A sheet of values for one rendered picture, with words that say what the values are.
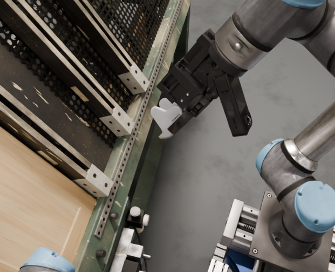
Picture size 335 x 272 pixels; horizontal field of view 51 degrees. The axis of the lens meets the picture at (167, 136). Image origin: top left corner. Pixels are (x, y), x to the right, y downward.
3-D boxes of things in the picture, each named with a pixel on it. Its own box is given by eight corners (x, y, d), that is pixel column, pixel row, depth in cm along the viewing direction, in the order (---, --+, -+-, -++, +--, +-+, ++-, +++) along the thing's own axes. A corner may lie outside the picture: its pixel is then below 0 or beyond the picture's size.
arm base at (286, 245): (322, 219, 108) (335, 206, 100) (315, 267, 100) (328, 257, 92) (274, 203, 111) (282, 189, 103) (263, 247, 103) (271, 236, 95)
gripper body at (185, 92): (171, 74, 63) (214, 24, 55) (206, 107, 63) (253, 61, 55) (152, 89, 57) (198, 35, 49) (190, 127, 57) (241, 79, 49)
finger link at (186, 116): (173, 120, 63) (203, 89, 57) (180, 126, 63) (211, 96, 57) (162, 131, 59) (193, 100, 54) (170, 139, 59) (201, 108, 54)
